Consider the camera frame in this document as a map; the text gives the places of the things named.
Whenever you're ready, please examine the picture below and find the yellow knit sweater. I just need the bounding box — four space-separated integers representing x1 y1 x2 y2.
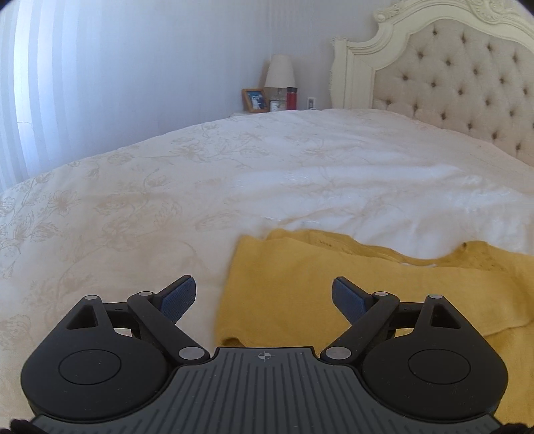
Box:
215 229 534 426

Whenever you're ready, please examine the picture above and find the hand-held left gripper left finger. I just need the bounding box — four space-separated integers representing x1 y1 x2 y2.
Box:
62 274 210 366

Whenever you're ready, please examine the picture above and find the white floral bedspread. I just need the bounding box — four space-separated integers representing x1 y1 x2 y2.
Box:
0 108 534 418

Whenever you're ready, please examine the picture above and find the cream tufted headboard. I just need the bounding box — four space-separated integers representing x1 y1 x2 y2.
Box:
329 0 534 168

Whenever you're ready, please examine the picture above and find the white table lamp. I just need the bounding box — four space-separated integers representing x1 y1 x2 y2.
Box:
264 54 296 101

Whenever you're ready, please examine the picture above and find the wooden photo frame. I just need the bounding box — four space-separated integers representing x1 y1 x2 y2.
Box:
242 88 270 113

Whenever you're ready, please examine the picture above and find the white striped curtain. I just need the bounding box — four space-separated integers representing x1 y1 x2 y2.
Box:
0 8 96 190

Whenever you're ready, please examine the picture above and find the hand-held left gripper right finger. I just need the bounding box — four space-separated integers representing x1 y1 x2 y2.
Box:
319 275 466 366

